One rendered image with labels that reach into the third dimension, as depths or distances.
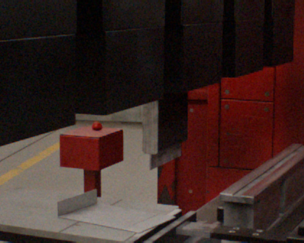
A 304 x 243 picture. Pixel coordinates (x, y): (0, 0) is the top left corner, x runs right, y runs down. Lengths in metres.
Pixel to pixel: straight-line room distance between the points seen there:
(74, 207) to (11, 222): 0.09
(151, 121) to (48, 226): 0.19
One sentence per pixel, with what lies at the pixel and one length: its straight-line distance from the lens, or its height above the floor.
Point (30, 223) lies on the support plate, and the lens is 1.05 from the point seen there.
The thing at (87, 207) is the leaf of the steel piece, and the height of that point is 1.00.
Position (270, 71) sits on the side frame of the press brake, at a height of 1.12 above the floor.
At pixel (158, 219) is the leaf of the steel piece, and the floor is 1.00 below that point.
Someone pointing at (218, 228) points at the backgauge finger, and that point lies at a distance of 1.01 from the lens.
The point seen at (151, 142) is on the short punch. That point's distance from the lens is 0.97.
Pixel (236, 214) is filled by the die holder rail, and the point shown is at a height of 0.93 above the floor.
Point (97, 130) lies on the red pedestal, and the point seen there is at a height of 0.80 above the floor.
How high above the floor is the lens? 1.29
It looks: 9 degrees down
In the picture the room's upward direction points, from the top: 1 degrees clockwise
